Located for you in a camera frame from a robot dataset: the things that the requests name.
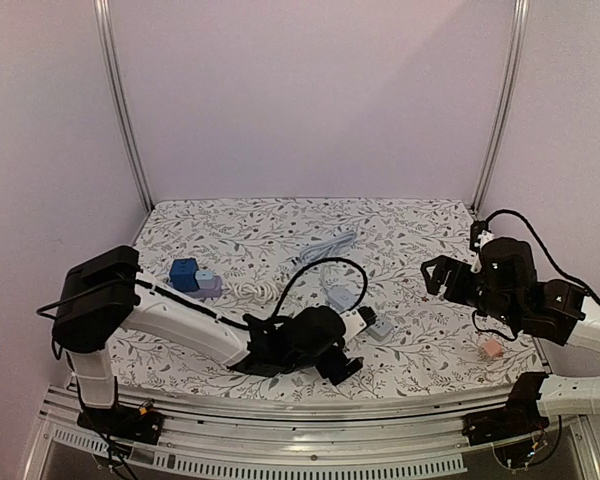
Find aluminium frame post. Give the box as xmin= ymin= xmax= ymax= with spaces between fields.
xmin=93 ymin=0 xmax=155 ymax=213
xmin=470 ymin=0 xmax=530 ymax=216

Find light blue power strip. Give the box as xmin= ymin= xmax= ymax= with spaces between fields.
xmin=326 ymin=286 xmax=394 ymax=343

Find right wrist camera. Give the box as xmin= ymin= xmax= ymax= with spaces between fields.
xmin=469 ymin=220 xmax=495 ymax=274

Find floral patterned table mat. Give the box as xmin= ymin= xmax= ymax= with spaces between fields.
xmin=74 ymin=196 xmax=542 ymax=404

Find pink charger plug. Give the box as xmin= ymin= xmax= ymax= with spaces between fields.
xmin=479 ymin=339 xmax=503 ymax=361

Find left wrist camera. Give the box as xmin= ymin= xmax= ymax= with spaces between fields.
xmin=340 ymin=306 xmax=377 ymax=343

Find white power cable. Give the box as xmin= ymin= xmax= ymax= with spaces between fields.
xmin=221 ymin=277 xmax=281 ymax=304

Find aluminium front rail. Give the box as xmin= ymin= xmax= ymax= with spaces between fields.
xmin=39 ymin=384 xmax=589 ymax=476

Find light blue charger plug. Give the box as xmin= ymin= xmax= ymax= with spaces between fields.
xmin=194 ymin=270 xmax=216 ymax=290

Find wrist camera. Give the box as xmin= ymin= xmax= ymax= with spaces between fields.
xmin=340 ymin=306 xmax=377 ymax=343
xmin=469 ymin=220 xmax=495 ymax=274

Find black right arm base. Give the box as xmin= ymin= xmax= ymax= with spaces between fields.
xmin=462 ymin=401 xmax=550 ymax=446

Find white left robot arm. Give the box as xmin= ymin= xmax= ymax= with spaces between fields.
xmin=35 ymin=245 xmax=376 ymax=435

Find left aluminium frame post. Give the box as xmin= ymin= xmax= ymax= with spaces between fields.
xmin=93 ymin=0 xmax=155 ymax=213

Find purple power strip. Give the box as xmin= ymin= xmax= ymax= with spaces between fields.
xmin=181 ymin=275 xmax=223 ymax=300

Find light blue strip cable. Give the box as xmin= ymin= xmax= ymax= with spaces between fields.
xmin=292 ymin=229 xmax=359 ymax=291

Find dark blue cube socket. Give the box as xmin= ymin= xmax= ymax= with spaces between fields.
xmin=169 ymin=258 xmax=199 ymax=292

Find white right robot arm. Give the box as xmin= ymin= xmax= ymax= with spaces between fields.
xmin=420 ymin=220 xmax=600 ymax=445

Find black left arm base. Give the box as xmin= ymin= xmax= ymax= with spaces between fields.
xmin=77 ymin=403 xmax=165 ymax=445

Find right aluminium frame post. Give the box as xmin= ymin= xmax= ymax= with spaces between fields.
xmin=470 ymin=0 xmax=530 ymax=216

